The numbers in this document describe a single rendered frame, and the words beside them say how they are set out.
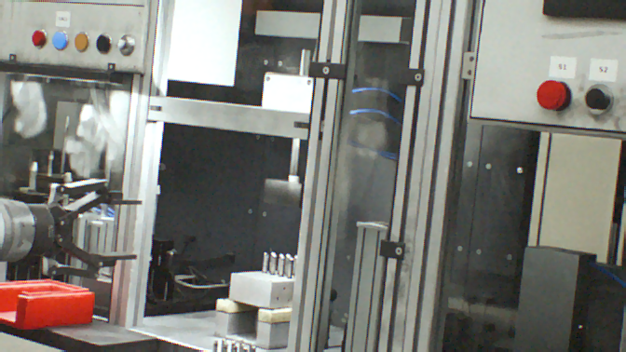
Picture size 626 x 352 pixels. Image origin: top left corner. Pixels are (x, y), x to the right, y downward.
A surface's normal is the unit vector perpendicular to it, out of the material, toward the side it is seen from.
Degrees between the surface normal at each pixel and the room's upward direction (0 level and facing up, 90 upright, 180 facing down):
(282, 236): 90
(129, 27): 90
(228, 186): 90
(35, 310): 90
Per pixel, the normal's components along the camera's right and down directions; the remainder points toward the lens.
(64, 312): 0.79, 0.11
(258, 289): -0.60, -0.02
